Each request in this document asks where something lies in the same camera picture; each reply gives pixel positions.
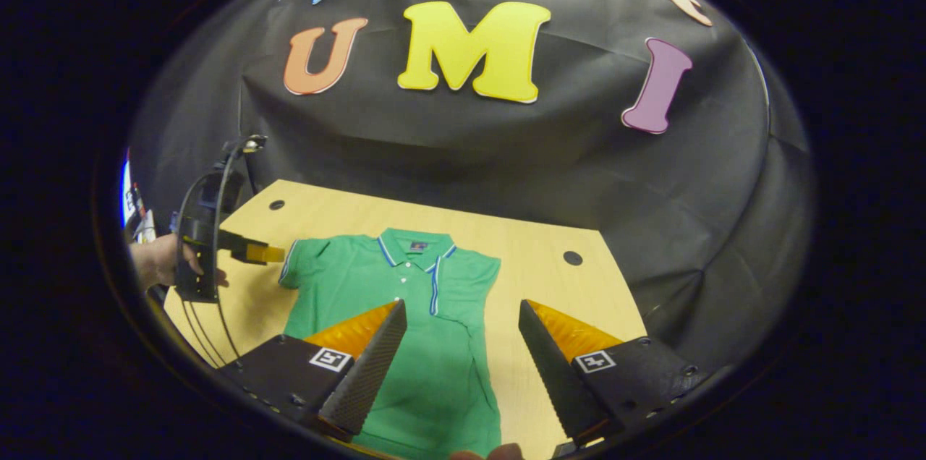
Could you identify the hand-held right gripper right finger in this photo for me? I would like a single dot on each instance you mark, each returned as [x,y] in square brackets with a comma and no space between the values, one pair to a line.
[553,380]

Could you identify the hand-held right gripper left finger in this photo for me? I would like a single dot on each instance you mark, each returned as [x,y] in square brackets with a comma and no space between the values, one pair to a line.
[369,373]

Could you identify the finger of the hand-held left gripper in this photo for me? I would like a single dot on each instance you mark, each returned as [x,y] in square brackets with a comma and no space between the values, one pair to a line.
[257,254]

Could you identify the green T-shirt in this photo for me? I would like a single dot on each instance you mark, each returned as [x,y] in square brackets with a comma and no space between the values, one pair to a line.
[441,373]

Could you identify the white printed panel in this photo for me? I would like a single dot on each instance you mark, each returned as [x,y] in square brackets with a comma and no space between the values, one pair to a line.
[137,210]

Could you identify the black backdrop cloth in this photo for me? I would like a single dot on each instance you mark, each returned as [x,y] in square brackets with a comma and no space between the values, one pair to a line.
[506,156]

